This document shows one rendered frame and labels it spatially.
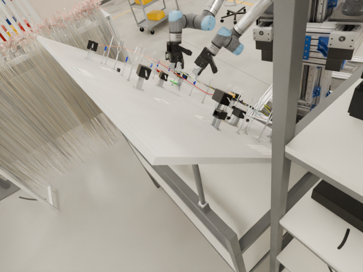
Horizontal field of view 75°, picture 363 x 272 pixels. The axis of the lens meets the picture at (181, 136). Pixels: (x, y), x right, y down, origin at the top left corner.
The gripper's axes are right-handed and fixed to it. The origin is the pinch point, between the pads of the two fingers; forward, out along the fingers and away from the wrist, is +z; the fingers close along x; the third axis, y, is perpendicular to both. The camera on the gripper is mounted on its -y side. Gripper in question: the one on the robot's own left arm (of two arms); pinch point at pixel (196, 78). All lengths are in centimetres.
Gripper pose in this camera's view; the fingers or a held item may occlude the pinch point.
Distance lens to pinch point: 162.7
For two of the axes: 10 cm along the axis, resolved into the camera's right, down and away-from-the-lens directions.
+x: -2.6, 4.5, -8.5
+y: -8.1, -5.9, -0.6
